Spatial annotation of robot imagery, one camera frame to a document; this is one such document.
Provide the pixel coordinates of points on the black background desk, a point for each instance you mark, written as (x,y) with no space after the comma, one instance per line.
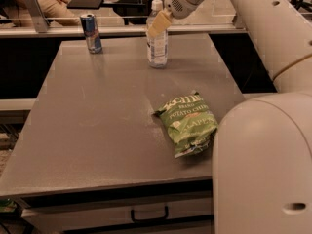
(131,11)

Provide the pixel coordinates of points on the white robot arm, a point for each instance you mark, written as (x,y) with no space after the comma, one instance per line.
(262,162)

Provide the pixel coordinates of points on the left metal barrier bracket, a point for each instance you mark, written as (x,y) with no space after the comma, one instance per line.
(40,23)

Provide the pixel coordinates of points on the grey drawer with black handle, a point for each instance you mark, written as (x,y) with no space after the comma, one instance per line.
(115,214)

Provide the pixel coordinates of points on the green potato chips bag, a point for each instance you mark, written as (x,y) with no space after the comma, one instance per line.
(189,123)

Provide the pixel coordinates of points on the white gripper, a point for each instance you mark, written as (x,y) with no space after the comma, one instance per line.
(179,3)

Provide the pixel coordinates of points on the seated person in background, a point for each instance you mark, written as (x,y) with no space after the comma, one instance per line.
(20,12)

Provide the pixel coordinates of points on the clear blue plastic water bottle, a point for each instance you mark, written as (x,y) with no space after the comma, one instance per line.
(157,47)

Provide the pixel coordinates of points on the blue silver redbull can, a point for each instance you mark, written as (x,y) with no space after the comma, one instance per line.
(90,28)

